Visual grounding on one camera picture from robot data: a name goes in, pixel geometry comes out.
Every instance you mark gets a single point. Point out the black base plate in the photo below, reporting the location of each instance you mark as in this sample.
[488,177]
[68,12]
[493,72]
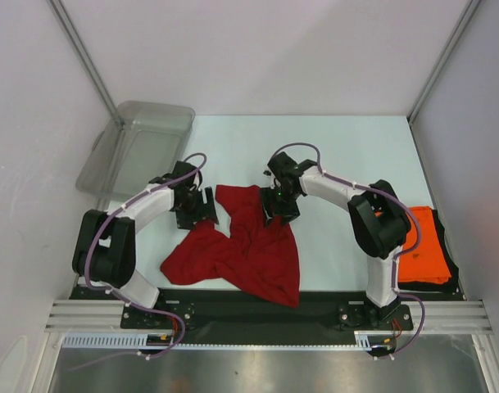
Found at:
[231,318]

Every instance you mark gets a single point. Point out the orange folded t shirt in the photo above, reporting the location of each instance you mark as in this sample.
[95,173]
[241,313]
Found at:
[427,263]

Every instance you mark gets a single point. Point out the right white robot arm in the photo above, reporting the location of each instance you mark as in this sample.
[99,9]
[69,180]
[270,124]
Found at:
[379,220]

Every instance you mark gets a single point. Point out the clear plastic bin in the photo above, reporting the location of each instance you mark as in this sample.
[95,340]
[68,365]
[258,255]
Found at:
[146,143]

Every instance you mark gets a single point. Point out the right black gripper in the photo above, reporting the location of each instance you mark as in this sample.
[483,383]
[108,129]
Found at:
[282,209]

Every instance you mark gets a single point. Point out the red t shirt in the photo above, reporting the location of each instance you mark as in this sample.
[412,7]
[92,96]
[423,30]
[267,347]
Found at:
[261,260]

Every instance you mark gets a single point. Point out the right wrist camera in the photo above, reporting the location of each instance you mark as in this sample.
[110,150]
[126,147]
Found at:
[279,164]

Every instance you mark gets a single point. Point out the white cable duct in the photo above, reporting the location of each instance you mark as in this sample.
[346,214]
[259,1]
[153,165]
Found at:
[110,340]

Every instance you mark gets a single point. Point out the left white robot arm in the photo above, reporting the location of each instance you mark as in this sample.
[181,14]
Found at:
[105,251]

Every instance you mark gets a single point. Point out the aluminium frame rail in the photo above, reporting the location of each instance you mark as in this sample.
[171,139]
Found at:
[441,317]

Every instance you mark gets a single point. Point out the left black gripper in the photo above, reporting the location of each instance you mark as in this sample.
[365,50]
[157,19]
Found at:
[205,211]

